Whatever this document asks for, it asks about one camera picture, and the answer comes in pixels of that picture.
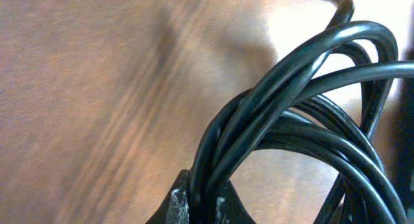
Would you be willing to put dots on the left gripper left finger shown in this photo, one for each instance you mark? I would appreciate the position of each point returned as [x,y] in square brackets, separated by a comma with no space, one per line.
[174,209]

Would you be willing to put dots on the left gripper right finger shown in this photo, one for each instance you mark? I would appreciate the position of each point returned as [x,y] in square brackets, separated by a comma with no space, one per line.
[229,208]

